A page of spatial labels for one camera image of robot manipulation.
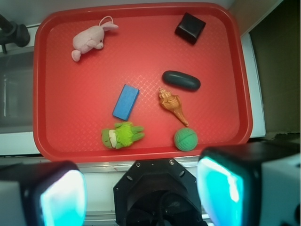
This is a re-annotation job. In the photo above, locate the green textured ball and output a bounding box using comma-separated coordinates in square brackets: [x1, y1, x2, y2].
[174, 128, 198, 152]

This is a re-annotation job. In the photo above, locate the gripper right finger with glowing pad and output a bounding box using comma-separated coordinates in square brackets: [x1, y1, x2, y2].
[197, 141, 301, 226]

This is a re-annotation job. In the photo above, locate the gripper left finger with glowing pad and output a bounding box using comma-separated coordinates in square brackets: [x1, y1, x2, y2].
[0, 161, 87, 226]

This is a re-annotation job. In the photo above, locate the black octagonal mount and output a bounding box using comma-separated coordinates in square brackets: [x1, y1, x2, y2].
[113, 159, 207, 226]

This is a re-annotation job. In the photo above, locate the green plush frog toy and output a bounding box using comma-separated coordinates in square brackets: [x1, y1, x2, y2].
[101, 121, 145, 149]

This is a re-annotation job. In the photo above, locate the blue rectangular block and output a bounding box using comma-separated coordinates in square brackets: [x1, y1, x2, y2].
[112, 84, 140, 121]

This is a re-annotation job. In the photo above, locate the red plastic tray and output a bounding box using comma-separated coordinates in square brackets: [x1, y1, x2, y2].
[33, 3, 253, 162]

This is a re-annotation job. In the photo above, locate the pink plush bunny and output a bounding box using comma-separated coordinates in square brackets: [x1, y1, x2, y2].
[71, 16, 119, 62]

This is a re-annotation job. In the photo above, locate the dark green oval stone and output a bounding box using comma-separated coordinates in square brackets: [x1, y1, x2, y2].
[162, 70, 201, 91]

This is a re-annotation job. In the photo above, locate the black clamp knob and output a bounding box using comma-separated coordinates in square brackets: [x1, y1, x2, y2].
[0, 15, 31, 54]

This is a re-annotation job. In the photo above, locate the black cube block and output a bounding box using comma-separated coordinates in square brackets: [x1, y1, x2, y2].
[175, 13, 206, 45]

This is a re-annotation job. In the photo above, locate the orange conch shell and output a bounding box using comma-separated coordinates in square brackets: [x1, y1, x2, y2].
[158, 88, 189, 127]

